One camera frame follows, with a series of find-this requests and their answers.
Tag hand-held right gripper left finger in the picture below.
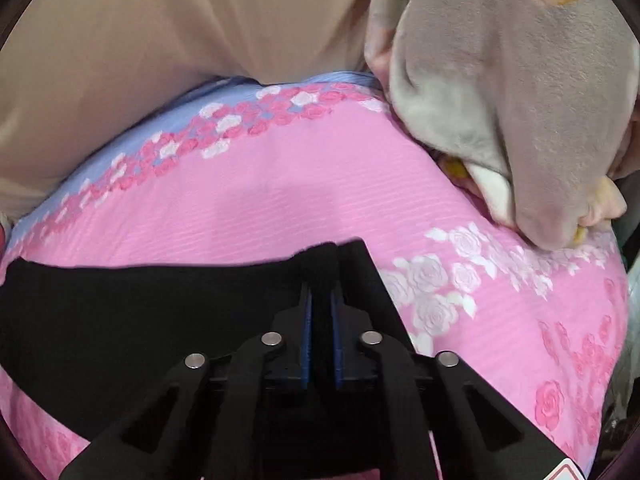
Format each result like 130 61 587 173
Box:
59 283 315 480

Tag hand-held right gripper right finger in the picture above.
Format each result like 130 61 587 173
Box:
330 285 587 480

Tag black pants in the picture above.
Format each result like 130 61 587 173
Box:
0 239 418 442

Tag pink floral bedsheet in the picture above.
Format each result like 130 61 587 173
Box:
0 72 633 480

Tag grey printed plush blanket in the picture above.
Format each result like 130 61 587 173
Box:
364 0 640 253

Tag beige curtain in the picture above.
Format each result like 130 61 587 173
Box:
0 0 382 221

